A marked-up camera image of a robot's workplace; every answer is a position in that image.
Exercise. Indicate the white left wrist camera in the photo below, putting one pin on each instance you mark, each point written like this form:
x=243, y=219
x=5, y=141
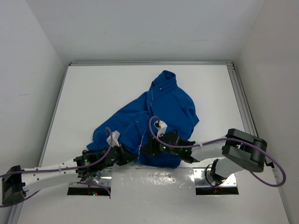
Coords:
x=112, y=139

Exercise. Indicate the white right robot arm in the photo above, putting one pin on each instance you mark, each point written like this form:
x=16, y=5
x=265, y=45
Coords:
x=234, y=152

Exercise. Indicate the blue zip-up jacket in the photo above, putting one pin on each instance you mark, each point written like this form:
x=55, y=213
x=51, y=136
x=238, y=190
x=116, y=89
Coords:
x=163, y=99

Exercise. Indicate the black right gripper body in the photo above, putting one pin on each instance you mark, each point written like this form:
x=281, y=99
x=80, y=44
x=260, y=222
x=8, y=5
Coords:
x=157, y=149

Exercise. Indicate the metal base plate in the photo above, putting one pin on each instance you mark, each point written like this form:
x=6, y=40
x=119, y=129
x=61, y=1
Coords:
x=103, y=178
x=203, y=179

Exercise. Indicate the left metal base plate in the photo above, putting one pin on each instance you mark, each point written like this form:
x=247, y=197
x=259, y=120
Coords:
x=103, y=178

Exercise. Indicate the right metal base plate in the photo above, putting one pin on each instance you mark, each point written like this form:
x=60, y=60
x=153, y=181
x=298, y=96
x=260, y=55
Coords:
x=203, y=179

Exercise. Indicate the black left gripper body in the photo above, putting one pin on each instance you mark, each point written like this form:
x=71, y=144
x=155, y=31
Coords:
x=120, y=159

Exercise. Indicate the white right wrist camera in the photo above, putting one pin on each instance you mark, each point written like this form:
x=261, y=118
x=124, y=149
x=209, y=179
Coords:
x=161, y=127

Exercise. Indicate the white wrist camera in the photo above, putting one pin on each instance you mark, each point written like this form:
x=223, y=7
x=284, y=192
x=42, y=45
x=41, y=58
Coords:
x=112, y=139
x=161, y=127

